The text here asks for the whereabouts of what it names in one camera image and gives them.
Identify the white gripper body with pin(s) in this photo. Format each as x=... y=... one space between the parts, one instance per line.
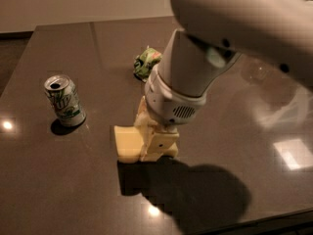
x=168 y=106

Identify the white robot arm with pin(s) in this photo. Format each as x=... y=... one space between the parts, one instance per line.
x=212 y=35

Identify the crumpled green chip bag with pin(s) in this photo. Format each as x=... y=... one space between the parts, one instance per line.
x=145 y=62

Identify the yellow sponge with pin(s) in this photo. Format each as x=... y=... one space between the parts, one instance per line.
x=129 y=143

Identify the green white soda can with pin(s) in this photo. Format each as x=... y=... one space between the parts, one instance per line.
x=62 y=94

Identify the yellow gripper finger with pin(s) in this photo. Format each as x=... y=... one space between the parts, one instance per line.
x=159 y=141
x=143 y=122

